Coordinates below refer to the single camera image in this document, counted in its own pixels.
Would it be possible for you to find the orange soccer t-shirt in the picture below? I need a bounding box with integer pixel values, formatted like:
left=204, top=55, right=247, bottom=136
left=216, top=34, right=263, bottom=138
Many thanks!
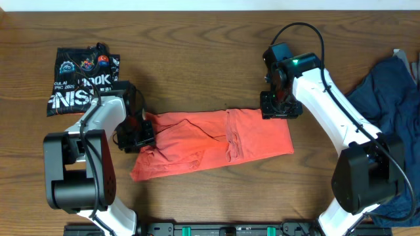
left=131, top=109, right=294, bottom=182

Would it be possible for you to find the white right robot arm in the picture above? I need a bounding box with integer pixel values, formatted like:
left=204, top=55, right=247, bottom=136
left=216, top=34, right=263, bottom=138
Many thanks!
left=260, top=45, right=406, bottom=235

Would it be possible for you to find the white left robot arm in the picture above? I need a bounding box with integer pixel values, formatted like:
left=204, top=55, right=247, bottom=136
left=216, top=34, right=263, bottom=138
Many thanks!
left=43, top=81, right=156, bottom=236

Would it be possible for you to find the black folded printed shirt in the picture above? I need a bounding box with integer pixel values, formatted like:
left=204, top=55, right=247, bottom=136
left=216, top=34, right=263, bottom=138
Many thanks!
left=47, top=43, right=121, bottom=117

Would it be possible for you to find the navy blue garment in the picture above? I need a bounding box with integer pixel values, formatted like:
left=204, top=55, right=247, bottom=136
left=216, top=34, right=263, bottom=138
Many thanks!
left=345, top=56, right=420, bottom=229

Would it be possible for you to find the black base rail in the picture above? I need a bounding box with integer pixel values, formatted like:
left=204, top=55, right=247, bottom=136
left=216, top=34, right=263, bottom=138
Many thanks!
left=63, top=220, right=393, bottom=236

